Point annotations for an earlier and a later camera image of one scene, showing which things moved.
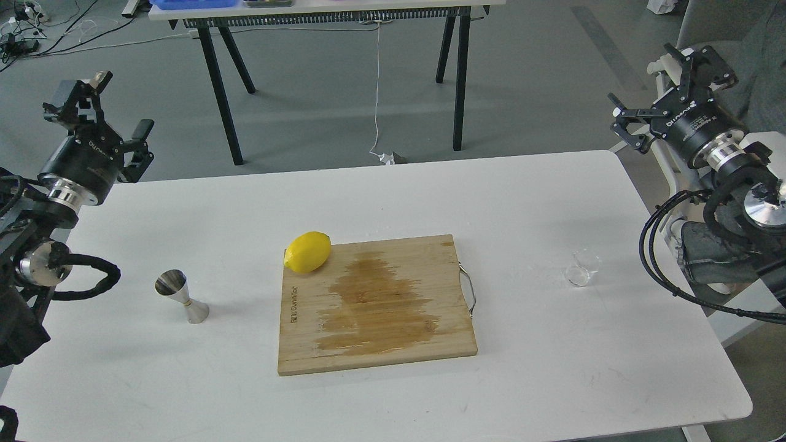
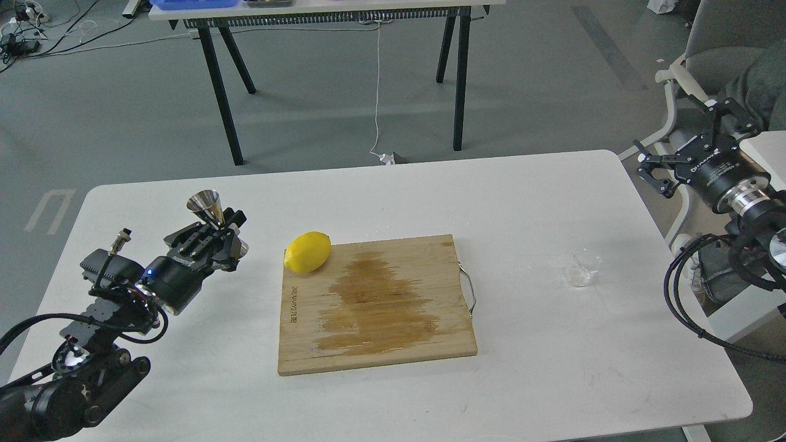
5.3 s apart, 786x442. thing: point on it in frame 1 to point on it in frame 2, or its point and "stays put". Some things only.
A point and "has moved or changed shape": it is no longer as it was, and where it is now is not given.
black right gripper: [690, 116] to [710, 165]
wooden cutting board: [375, 302] stays put
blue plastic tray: [194, 5] stays put
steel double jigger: [174, 284] has moved or changed shape
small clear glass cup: [582, 264] stays put
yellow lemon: [307, 252] stays put
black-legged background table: [462, 30] stays put
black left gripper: [83, 168] to [174, 282]
